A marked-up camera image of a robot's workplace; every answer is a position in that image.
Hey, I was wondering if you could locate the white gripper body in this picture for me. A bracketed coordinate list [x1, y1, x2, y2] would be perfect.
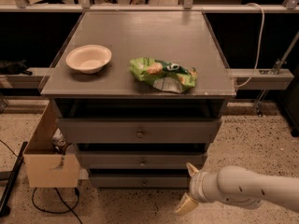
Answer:
[189, 171, 215, 203]

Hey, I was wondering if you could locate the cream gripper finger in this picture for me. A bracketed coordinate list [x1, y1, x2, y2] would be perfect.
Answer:
[186, 162, 199, 176]
[175, 193, 198, 216]

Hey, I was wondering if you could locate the grey drawer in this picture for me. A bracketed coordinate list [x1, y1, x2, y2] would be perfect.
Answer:
[89, 175, 191, 189]
[57, 119, 221, 144]
[76, 151, 207, 169]

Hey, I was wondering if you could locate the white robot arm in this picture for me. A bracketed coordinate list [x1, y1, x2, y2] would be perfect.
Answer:
[175, 162, 299, 216]

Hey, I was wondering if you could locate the grey drawer cabinet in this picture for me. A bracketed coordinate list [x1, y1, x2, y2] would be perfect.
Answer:
[42, 12, 235, 177]

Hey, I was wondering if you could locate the grey bottom drawer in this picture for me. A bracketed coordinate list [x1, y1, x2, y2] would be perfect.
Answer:
[89, 175, 191, 189]

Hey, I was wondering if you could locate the grey top drawer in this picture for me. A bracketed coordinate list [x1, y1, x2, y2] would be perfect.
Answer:
[57, 119, 221, 144]

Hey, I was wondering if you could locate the green chip bag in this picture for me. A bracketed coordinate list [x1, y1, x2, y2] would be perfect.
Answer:
[130, 57, 197, 93]

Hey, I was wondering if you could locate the metal can in box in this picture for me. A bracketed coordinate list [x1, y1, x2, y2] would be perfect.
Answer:
[51, 129, 67, 153]

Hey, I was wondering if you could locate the white paper bowl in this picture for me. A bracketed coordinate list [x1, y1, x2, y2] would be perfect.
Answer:
[65, 45, 112, 74]

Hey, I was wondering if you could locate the tan wooden box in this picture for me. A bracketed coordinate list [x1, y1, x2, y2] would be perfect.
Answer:
[23, 104, 80, 188]

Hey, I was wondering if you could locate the black bar on floor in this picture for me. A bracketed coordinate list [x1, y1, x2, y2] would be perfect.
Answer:
[0, 142, 27, 217]

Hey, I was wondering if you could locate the black floor cable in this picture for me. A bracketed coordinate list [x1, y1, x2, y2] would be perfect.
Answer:
[31, 187, 84, 224]

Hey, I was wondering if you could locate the white hanging cable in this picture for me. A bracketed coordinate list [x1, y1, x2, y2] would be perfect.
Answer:
[233, 2, 265, 90]

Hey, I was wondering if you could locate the black object on rail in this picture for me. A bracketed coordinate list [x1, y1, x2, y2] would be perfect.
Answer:
[0, 60, 33, 76]

